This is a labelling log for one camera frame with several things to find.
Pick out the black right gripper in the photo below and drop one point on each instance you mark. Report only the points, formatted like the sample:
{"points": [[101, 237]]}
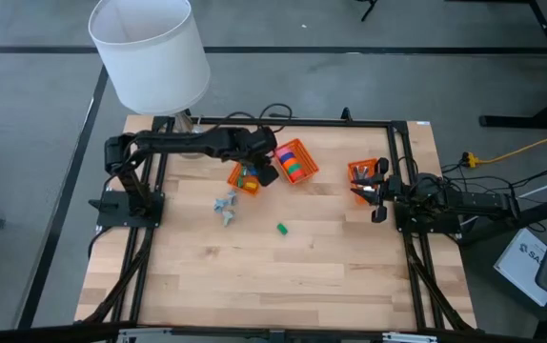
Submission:
{"points": [[390, 190]]}

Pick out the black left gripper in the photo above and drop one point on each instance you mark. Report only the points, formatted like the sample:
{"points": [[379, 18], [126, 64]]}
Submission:
{"points": [[268, 176]]}

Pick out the blue mini stapler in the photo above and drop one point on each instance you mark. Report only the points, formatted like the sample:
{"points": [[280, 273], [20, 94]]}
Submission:
{"points": [[253, 170]]}

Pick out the dark binder clip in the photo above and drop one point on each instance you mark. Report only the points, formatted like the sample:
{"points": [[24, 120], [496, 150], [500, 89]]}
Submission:
{"points": [[360, 174]]}

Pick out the yellow mini stapler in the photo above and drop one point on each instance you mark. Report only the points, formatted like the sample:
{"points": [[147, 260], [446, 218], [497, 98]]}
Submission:
{"points": [[251, 185]]}

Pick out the blue tape roll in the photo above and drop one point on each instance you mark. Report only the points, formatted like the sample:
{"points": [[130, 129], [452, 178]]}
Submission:
{"points": [[286, 157]]}

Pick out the orange tape roll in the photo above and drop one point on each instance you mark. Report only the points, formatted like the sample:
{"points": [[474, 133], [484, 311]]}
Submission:
{"points": [[290, 163]]}

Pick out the green mini stapler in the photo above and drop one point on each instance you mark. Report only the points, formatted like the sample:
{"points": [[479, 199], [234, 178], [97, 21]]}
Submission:
{"points": [[241, 181], [282, 229]]}

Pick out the green tape roll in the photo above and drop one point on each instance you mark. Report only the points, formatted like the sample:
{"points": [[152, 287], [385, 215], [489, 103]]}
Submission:
{"points": [[294, 168]]}

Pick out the orange plastic mesh basket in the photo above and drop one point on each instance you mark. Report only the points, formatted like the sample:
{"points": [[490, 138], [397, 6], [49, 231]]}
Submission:
{"points": [[352, 167], [304, 155], [233, 177]]}

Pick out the pink tape roll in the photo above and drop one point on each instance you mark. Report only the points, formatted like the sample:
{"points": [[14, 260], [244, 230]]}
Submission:
{"points": [[283, 152]]}

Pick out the red tape roll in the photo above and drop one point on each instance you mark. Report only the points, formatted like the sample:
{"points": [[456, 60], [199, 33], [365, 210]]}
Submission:
{"points": [[297, 175]]}

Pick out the light blue staple remover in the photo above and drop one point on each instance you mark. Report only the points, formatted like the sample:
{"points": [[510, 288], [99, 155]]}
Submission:
{"points": [[231, 197], [218, 205]]}

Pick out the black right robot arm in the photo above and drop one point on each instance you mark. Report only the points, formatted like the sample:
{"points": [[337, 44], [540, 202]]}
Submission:
{"points": [[473, 202]]}

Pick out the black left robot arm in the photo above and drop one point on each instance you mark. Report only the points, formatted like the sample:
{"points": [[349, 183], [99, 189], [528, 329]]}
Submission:
{"points": [[183, 143]]}

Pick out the white printed box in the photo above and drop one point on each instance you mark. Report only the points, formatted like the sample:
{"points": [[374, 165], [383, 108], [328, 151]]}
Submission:
{"points": [[521, 267]]}

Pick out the black desk foot bar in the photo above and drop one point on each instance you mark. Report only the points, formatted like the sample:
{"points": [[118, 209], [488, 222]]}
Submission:
{"points": [[540, 214]]}

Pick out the black stand leg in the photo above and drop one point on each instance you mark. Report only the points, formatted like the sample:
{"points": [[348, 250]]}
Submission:
{"points": [[368, 12]]}

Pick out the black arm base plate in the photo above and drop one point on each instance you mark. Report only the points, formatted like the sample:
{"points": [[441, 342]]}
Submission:
{"points": [[111, 216], [426, 227]]}

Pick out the black desk frame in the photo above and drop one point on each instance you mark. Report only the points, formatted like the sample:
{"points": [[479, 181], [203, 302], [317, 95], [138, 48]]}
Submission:
{"points": [[507, 122]]}

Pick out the silver frame bracket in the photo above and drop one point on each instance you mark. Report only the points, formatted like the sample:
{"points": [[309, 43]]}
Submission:
{"points": [[145, 336], [409, 337]]}

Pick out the black frame crossbeam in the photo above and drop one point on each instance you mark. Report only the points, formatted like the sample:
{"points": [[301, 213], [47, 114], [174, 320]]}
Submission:
{"points": [[254, 336]]}

